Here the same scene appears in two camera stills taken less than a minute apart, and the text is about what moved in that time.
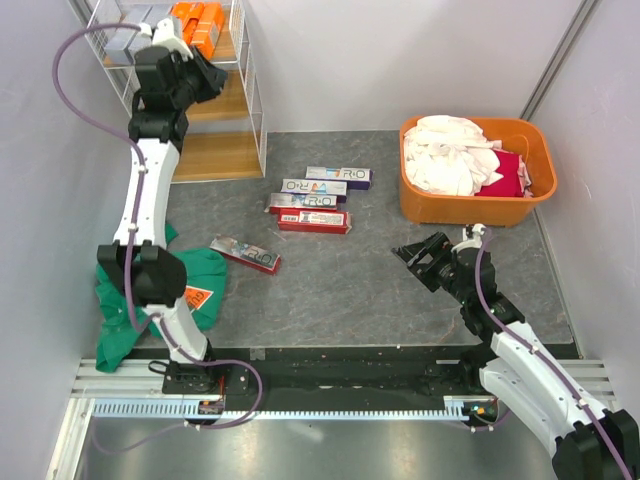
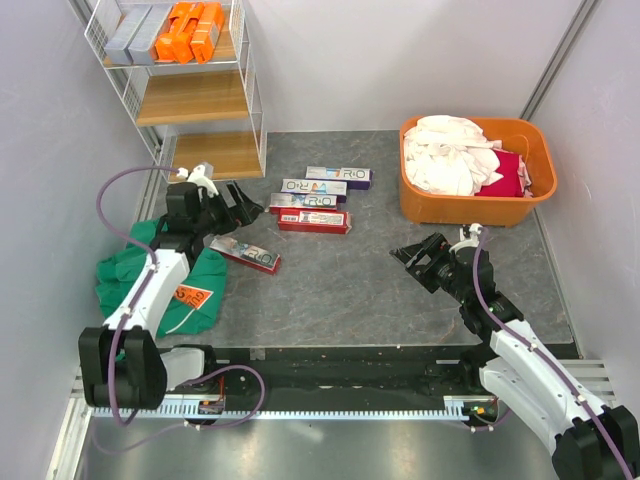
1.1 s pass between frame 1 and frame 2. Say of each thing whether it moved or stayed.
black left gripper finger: moved
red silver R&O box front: stayed
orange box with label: stayed
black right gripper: stayed
